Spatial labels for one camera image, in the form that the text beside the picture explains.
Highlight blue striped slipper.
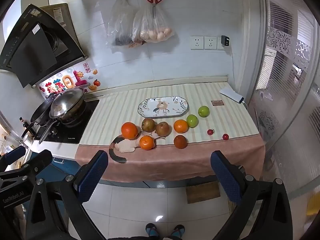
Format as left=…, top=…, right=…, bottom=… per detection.
left=170, top=224, right=185, bottom=240
left=146, top=223, right=160, bottom=240

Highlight patterned sliding glass door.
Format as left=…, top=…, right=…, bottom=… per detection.
left=250, top=0, right=320, bottom=205

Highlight white charging cable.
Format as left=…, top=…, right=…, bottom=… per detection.
left=229, top=46, right=249, bottom=110

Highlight large orange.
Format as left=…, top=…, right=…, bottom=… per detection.
left=121, top=122, right=139, bottom=140

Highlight yellow object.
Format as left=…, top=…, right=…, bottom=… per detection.
left=307, top=195, right=320, bottom=215

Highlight clear bag with dark contents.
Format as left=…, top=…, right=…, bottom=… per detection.
left=106, top=0, right=135, bottom=47

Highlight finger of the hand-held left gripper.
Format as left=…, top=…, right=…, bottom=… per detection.
left=0, top=149, right=53, bottom=192
left=0, top=145, right=27, bottom=167

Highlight clear bag of eggs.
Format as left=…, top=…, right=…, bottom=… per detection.
left=132, top=4, right=175, bottom=44

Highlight small orange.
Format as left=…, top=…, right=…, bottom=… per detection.
left=139, top=135, right=155, bottom=151

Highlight medium orange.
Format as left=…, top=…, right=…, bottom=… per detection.
left=173, top=119, right=189, bottom=134

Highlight brown door mat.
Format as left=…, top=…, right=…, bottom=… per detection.
left=185, top=181, right=221, bottom=204

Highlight dark wok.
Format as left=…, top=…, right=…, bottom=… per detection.
left=39, top=100, right=88, bottom=145

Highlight red scissors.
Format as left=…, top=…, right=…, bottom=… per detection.
left=144, top=0, right=165, bottom=19

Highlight brownish red apple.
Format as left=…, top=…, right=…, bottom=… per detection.
left=141, top=118, right=156, bottom=132
left=155, top=121, right=171, bottom=137

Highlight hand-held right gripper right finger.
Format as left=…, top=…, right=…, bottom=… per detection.
left=210, top=151, right=293, bottom=240

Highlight striped cat print cloth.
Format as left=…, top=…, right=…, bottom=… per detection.
left=75, top=82, right=266, bottom=182

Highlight dark reddish orange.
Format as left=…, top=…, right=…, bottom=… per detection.
left=173, top=135, right=188, bottom=149

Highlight white power bank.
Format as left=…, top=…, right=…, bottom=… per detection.
left=219, top=87, right=245, bottom=104

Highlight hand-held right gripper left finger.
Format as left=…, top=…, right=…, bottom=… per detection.
left=26, top=150, right=109, bottom=240

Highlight steel wok lid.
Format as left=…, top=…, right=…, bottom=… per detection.
left=49, top=87, right=85, bottom=119

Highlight steel hood duct cover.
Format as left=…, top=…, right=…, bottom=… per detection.
left=40, top=3, right=84, bottom=55

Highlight bird print oval plate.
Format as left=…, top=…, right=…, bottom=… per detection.
left=137, top=96, right=190, bottom=119

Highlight black range hood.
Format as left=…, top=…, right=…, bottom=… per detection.
left=0, top=4, right=89, bottom=88

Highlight white wall outlet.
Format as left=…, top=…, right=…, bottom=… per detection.
left=190, top=36, right=204, bottom=50
left=204, top=36, right=217, bottom=50

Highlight black cooktop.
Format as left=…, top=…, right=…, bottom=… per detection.
left=34, top=99, right=100, bottom=145

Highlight black frying pan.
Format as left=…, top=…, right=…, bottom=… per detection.
left=21, top=96, right=62, bottom=139

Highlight colourful wall stickers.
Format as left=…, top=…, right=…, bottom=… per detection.
left=39, top=62, right=100, bottom=100

